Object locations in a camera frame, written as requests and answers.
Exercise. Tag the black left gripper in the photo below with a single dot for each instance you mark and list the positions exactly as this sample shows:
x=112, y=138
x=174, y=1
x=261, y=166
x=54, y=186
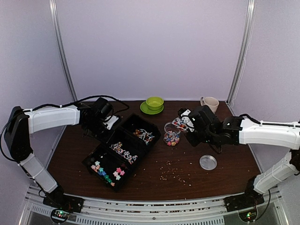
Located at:
x=106, y=138

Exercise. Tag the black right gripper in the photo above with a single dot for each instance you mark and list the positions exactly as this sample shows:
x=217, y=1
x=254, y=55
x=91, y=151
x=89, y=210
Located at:
x=189, y=127

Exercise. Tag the silver metal scoop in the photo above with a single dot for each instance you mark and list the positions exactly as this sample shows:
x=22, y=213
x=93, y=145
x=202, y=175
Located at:
x=180, y=124

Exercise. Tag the clear plastic jar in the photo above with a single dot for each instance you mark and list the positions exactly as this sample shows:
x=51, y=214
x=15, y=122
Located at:
x=172, y=134

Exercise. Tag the black three-compartment candy tray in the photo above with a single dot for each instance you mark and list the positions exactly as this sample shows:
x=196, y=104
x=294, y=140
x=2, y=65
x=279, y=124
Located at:
x=117, y=157

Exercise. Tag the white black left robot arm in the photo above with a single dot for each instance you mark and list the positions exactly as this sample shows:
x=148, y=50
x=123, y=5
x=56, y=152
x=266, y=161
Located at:
x=97, y=117

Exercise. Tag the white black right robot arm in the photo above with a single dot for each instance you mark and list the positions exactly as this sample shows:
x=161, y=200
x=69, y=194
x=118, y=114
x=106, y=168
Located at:
x=203, y=126

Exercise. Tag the coral pattern ceramic mug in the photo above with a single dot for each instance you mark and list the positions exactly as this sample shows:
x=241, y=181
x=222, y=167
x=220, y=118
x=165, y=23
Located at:
x=211, y=102

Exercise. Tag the green bowl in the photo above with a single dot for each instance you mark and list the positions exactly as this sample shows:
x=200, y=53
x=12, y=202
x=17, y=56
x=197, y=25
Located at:
x=154, y=103

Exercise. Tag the green saucer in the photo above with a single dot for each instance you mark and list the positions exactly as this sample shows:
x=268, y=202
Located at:
x=145, y=109

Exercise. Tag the silver jar lid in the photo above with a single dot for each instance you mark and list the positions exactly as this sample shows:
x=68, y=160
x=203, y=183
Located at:
x=208, y=162

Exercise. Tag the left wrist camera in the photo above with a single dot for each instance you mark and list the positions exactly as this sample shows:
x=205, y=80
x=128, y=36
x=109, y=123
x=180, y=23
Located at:
x=110, y=122

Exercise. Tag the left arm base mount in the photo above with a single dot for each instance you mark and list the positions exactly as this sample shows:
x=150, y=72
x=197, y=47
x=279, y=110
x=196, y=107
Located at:
x=63, y=205

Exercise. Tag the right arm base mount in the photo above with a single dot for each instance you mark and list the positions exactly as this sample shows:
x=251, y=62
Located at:
x=246, y=203

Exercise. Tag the front aluminium rail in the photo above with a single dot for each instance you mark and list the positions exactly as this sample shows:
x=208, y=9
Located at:
x=206, y=211

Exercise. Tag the right aluminium frame post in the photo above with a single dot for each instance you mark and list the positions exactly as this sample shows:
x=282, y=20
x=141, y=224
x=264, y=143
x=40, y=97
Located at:
x=248, y=27

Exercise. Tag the aluminium frame post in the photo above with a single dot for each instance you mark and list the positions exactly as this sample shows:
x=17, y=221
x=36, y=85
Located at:
x=248, y=27
x=62, y=54

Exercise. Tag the left aluminium frame post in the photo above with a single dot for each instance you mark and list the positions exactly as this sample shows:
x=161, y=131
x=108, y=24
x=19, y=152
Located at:
x=62, y=54

